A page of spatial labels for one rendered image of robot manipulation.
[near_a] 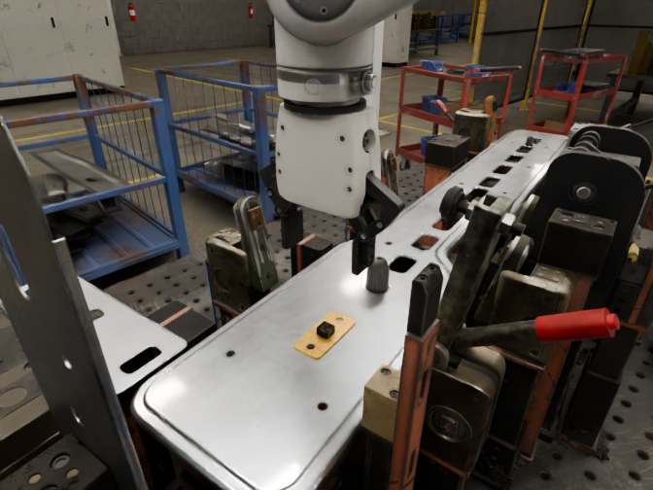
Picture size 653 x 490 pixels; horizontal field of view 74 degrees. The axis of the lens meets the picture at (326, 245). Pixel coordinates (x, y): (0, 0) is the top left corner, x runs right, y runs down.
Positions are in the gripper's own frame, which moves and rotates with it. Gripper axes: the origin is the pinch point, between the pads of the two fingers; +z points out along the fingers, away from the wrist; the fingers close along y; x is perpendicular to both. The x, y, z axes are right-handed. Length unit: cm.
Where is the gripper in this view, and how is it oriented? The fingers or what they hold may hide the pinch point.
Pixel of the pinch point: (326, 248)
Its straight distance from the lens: 47.0
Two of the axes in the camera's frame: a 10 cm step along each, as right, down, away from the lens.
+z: 0.0, 8.7, 4.8
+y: -8.1, -2.8, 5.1
